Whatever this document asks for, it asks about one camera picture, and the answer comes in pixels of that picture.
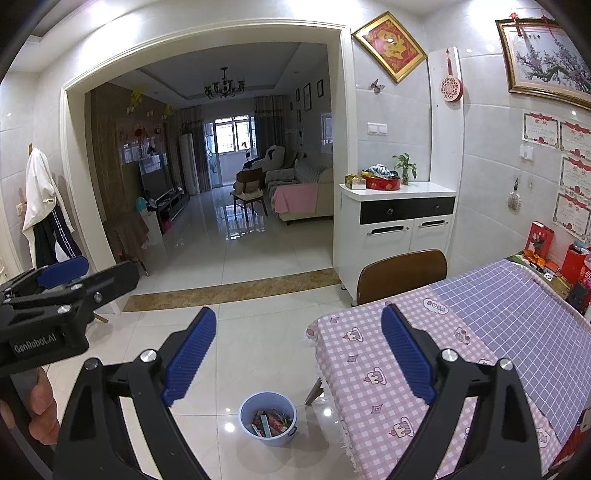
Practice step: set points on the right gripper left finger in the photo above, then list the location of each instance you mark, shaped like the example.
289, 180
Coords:
94, 442

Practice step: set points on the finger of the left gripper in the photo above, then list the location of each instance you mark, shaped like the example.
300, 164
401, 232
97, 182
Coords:
106, 285
36, 281

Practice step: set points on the blue white paper carton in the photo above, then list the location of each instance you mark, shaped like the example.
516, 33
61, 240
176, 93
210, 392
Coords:
257, 427

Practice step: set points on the red snack wrapper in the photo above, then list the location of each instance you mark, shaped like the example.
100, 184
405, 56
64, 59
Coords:
277, 418

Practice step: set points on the blue plastic trash bucket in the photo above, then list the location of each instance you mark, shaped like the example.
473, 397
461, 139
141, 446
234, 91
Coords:
257, 405

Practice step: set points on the dark chair in living room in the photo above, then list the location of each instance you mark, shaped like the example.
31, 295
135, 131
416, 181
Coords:
248, 190

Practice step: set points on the person's left hand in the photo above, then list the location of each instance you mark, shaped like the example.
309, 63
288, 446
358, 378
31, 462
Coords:
34, 389

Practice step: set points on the white jacket on hook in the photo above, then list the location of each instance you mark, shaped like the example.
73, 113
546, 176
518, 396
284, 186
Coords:
46, 225

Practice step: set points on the pink checkered tablecloth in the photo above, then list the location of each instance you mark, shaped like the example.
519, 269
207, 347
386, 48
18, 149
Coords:
377, 409

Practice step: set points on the purple grid tablecloth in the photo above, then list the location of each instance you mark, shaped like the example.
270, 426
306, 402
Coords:
518, 317

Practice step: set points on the red gift bag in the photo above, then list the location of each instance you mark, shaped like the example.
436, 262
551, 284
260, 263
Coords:
573, 263

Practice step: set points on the brown wooden chair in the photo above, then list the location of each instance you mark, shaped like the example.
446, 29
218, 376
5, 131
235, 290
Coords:
400, 274

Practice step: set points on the red picture gift box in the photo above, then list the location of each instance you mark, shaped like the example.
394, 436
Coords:
539, 240

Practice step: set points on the pink blanket on sofa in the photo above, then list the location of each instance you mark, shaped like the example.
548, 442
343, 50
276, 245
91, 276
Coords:
300, 198

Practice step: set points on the black chandelier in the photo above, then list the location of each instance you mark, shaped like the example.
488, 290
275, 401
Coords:
224, 88

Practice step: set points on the white sideboard cabinet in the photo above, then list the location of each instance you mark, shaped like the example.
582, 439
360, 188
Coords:
373, 225

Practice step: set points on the beige sofa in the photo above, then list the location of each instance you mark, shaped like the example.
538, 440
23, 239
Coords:
305, 172

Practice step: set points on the red round tin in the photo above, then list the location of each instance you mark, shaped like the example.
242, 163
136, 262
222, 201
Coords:
391, 182

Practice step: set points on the green potted plant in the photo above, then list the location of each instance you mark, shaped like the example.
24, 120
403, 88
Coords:
406, 168

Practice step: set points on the red round hanging ornament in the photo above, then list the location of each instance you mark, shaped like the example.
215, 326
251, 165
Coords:
451, 86

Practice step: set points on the framed blossom painting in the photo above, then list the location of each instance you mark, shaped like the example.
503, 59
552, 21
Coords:
542, 61

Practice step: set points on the gold framed red picture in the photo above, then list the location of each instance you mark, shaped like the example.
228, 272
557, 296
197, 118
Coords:
392, 45

